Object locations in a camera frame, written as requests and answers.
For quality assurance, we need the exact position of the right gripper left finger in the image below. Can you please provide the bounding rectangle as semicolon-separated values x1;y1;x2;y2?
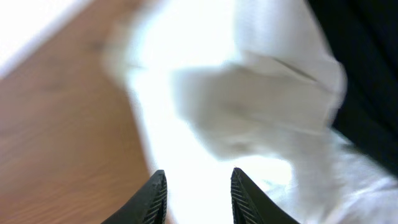
101;170;167;224

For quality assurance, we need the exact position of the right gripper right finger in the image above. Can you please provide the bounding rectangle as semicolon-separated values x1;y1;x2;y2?
231;167;299;224

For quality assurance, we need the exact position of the white shirt in pile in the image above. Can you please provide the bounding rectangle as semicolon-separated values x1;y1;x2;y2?
106;1;397;223

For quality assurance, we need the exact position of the black garment in pile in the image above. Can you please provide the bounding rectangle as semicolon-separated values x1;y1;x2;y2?
308;0;397;175

